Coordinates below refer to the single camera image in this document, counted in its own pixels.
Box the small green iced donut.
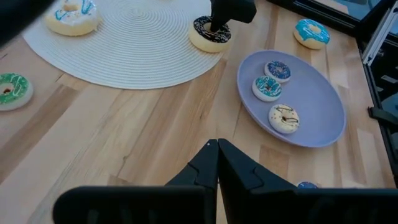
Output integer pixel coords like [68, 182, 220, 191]
[0, 73, 34, 112]

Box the large white blue-drizzled donut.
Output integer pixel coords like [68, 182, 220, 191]
[44, 0, 101, 37]

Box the small cream chocolate-drizzled donut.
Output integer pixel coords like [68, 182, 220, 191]
[268, 103, 301, 135]

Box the white woven round placemat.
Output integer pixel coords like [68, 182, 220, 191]
[22, 0, 224, 90]

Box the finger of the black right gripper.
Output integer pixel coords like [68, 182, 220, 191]
[226, 0, 258, 24]
[210, 0, 229, 33]

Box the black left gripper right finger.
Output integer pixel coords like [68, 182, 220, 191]
[218, 138, 398, 224]

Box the small teal iced donut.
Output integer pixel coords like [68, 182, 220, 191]
[251, 75, 283, 103]

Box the small purple-blue iced donut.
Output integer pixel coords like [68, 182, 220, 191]
[264, 60, 292, 84]
[297, 181, 318, 190]

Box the silver metal rail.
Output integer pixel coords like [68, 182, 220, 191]
[362, 7, 398, 66]

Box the large chocolate iced donut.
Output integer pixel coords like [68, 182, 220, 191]
[188, 15, 233, 54]

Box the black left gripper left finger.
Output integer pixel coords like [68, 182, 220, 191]
[52, 139, 220, 224]

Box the large blue iced donut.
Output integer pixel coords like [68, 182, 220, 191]
[294, 18, 331, 50]

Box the purple plate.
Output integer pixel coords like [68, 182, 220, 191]
[236, 49, 347, 149]

